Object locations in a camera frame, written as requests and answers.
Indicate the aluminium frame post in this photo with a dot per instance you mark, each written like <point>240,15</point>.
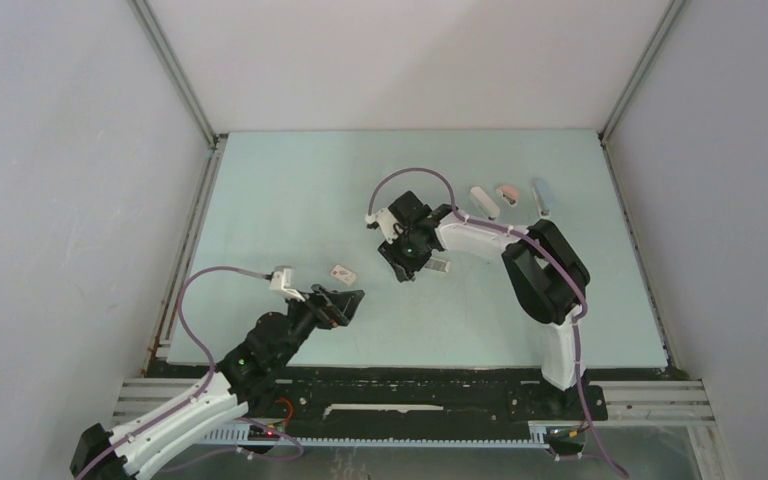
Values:
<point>646,61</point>
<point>159,41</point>

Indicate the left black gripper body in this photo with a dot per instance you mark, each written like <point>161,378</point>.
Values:
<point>323,317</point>

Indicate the white staple box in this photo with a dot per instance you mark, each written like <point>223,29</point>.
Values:
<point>344,275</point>

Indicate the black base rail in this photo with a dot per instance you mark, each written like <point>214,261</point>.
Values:
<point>422,404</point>

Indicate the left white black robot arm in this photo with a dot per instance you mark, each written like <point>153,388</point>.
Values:
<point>242,380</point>

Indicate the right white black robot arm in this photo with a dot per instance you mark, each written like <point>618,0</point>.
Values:
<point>547,277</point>

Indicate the left aluminium frame post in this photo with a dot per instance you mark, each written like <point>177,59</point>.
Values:
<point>159,41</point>

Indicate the staple box tray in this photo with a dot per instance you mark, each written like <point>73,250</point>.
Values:
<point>438,265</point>

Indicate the right aluminium frame post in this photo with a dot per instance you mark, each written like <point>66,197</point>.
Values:
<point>646,61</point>

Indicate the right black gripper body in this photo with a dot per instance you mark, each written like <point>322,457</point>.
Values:
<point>405,254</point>

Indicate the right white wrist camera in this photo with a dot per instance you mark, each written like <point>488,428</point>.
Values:
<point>385,221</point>

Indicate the long white stapler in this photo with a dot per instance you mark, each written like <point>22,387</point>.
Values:
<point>484,203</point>

